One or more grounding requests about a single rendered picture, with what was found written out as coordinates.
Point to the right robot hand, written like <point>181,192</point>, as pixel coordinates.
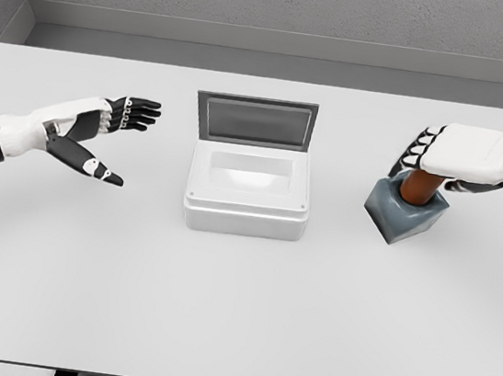
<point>464,153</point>

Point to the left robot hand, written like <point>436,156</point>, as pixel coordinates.
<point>79,121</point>

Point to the white box with open lid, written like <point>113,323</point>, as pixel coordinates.
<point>249,174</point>

